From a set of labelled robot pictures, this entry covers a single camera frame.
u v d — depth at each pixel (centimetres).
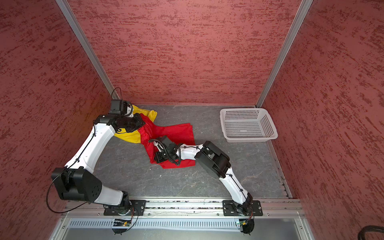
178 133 103
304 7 71
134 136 100
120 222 73
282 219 76
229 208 74
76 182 40
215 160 57
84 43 84
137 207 74
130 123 68
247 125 110
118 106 62
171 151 75
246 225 71
